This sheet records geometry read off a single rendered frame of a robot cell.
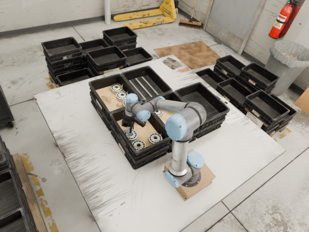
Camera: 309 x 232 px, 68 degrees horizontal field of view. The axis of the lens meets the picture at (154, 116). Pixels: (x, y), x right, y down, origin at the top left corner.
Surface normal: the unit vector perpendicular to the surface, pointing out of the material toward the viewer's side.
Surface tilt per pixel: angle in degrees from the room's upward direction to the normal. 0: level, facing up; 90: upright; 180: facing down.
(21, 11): 90
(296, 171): 0
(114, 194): 0
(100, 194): 0
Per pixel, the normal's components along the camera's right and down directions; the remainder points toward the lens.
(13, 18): 0.57, 0.65
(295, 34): -0.81, 0.35
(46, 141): 0.12, -0.68
